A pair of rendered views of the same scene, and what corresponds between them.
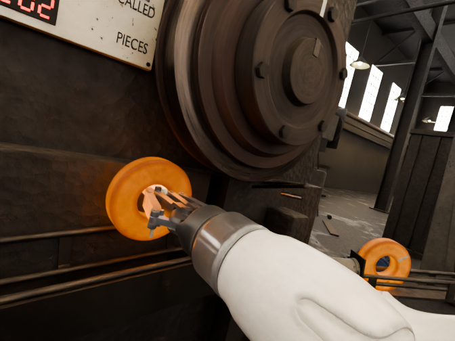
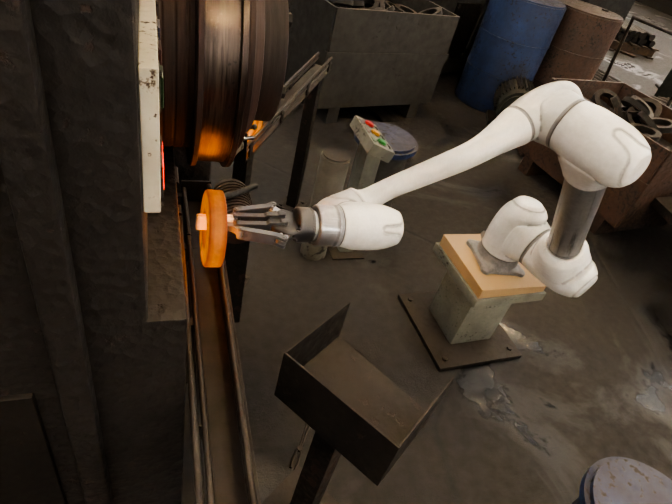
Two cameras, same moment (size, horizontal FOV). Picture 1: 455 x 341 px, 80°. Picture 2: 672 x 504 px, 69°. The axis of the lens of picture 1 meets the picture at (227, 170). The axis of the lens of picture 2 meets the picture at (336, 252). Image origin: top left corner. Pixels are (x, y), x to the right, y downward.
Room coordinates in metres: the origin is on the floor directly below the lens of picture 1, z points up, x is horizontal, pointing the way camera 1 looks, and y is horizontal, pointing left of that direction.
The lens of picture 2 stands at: (0.07, 0.79, 1.45)
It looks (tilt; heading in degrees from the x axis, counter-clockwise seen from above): 39 degrees down; 284
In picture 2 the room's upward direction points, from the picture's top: 16 degrees clockwise
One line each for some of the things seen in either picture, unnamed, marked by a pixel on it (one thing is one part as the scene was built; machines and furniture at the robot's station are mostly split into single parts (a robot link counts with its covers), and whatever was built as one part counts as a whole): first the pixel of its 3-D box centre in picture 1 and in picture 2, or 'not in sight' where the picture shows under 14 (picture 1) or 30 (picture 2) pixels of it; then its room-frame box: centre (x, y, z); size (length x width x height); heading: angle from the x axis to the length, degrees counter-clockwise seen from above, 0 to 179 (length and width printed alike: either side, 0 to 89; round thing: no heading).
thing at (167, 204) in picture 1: (169, 208); (260, 227); (0.41, 0.07, 0.83); 0.11 x 0.01 x 0.04; 42
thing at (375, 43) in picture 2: not in sight; (356, 45); (1.23, -2.73, 0.39); 1.03 x 0.83 x 0.77; 55
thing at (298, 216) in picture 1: (278, 249); (189, 170); (0.78, -0.20, 0.68); 0.11 x 0.08 x 0.24; 40
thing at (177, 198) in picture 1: (183, 208); (258, 219); (0.43, 0.05, 0.83); 0.11 x 0.01 x 0.04; 39
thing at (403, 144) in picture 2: not in sight; (375, 173); (0.53, -1.42, 0.22); 0.32 x 0.32 x 0.43
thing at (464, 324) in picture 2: not in sight; (470, 301); (-0.12, -0.85, 0.16); 0.40 x 0.40 x 0.31; 43
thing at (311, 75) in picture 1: (298, 73); (261, 47); (0.55, -0.09, 1.11); 0.28 x 0.06 x 0.28; 130
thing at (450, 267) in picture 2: not in sight; (487, 270); (-0.12, -0.85, 0.33); 0.32 x 0.32 x 0.04; 43
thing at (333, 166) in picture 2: not in sight; (323, 207); (0.60, -0.89, 0.26); 0.12 x 0.12 x 0.52
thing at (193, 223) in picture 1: (200, 226); (291, 224); (0.37, 0.02, 0.83); 0.09 x 0.08 x 0.07; 41
